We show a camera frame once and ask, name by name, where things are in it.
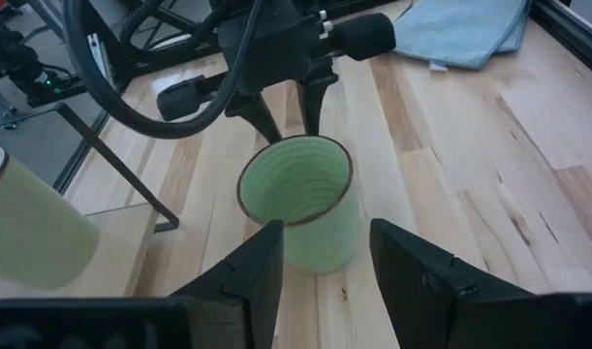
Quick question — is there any tall yellow-green mug white handle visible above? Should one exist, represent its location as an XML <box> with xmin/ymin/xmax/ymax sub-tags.
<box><xmin>0</xmin><ymin>143</ymin><xmax>102</xmax><ymax>292</ymax></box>

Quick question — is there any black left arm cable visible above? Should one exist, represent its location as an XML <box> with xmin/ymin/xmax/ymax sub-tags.
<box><xmin>62</xmin><ymin>0</ymin><xmax>264</xmax><ymax>141</ymax></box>

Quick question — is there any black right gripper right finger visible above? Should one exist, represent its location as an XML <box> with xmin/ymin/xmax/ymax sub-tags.
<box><xmin>369</xmin><ymin>217</ymin><xmax>534</xmax><ymax>349</ymax></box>

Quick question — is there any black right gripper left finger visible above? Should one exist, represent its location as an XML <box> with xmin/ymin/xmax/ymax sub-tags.
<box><xmin>171</xmin><ymin>218</ymin><xmax>285</xmax><ymax>349</ymax></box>

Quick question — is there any blue-grey folded cloth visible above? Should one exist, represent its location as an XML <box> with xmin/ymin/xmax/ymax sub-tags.
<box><xmin>391</xmin><ymin>0</ymin><xmax>534</xmax><ymax>73</ymax></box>

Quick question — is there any black vertical post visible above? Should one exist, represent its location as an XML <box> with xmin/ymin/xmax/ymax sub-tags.
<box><xmin>0</xmin><ymin>102</ymin><xmax>181</xmax><ymax>233</ymax></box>

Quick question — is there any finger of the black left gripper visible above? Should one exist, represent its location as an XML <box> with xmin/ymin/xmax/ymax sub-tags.
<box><xmin>296</xmin><ymin>72</ymin><xmax>339</xmax><ymax>138</ymax></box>
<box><xmin>224</xmin><ymin>92</ymin><xmax>284</xmax><ymax>145</ymax></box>

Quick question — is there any black device with green light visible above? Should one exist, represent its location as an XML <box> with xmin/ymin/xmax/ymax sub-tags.
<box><xmin>0</xmin><ymin>9</ymin><xmax>86</xmax><ymax>106</ymax></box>

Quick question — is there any green ribbed cup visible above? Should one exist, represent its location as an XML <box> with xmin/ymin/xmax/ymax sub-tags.
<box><xmin>235</xmin><ymin>134</ymin><xmax>365</xmax><ymax>276</ymax></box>

